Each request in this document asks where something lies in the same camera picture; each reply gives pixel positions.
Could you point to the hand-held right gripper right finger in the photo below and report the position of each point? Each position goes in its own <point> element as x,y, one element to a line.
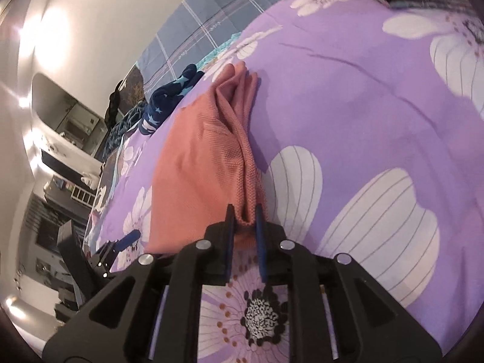
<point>259,242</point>

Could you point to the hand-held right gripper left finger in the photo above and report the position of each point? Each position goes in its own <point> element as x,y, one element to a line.
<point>228,238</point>

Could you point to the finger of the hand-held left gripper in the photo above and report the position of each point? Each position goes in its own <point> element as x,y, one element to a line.
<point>128,239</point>

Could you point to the salmon pink shirt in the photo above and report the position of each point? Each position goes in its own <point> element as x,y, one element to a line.
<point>196,166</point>

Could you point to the white shelf rack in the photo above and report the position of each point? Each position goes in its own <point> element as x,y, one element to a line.
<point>81,196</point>

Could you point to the teal knit blanket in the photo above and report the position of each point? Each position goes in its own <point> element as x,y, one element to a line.
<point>119,134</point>

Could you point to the black cloth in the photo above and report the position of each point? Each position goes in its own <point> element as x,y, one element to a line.
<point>113,102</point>

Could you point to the navy star-print garment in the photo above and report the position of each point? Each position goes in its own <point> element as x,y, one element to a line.
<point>162,102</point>

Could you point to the dark floral blanket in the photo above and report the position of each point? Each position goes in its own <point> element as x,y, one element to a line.
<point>134,81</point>

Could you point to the purple floral bedsheet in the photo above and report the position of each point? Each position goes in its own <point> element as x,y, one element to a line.
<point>359,102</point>

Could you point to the blue plaid pillow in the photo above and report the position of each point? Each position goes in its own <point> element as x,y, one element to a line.
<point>196,19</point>

